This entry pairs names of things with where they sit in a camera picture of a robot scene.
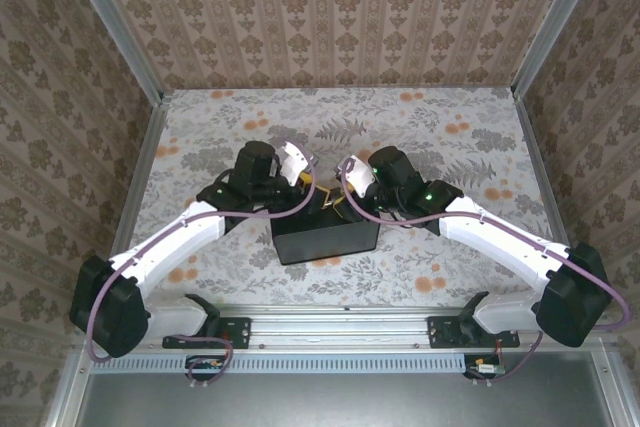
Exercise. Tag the small connector board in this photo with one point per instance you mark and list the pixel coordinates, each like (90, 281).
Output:
(485, 368)
(205, 365)

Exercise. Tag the aluminium frame corner post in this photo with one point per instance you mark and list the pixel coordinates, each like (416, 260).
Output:
(560, 22)
(117, 32)

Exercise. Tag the grey metal shelf panel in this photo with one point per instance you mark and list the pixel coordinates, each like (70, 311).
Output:
(350, 402)

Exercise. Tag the floral print tablecloth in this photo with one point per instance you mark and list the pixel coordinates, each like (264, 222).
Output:
(350, 117)

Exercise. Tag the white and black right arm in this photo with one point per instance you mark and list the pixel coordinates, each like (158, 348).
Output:
(500, 237)

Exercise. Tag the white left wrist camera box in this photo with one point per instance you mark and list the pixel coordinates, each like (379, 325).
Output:
(295, 163)

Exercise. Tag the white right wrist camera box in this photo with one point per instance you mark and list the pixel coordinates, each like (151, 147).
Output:
(359, 176)

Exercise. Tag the aluminium front mounting rail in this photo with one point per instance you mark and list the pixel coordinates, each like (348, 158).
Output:
(340, 327)

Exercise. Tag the aluminium table side rail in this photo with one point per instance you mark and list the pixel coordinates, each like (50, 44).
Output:
(542, 167)
(142, 172)

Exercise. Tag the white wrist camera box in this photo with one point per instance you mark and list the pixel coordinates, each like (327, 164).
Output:
(359, 176)
(295, 163)

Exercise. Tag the black box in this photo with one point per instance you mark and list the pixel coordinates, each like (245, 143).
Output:
(325, 242)

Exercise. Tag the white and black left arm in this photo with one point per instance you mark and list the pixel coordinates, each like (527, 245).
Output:
(170, 237)

